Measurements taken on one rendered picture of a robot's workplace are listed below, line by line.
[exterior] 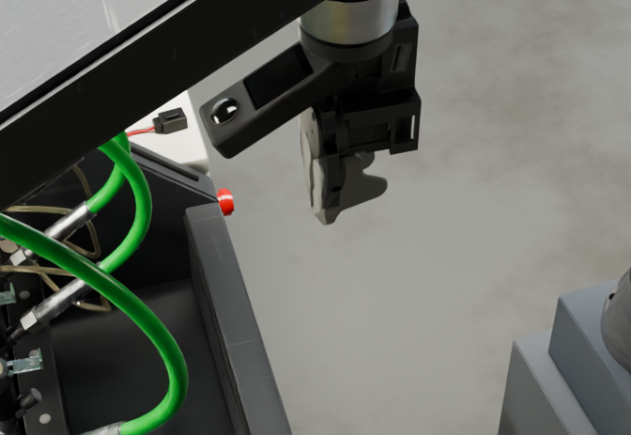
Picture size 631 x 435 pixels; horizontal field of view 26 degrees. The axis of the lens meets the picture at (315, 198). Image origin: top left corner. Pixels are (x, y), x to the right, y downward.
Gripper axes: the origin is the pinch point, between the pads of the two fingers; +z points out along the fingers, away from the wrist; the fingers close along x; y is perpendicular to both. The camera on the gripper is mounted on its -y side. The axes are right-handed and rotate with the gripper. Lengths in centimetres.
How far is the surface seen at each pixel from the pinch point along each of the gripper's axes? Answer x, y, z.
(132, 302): -14.7, -17.2, -10.5
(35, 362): 0.0, -25.2, 11.7
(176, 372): -16.1, -14.9, -3.7
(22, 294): 19.9, -26.0, 25.1
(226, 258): 22.0, -4.0, 28.3
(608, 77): 138, 108, 123
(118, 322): 26, -16, 40
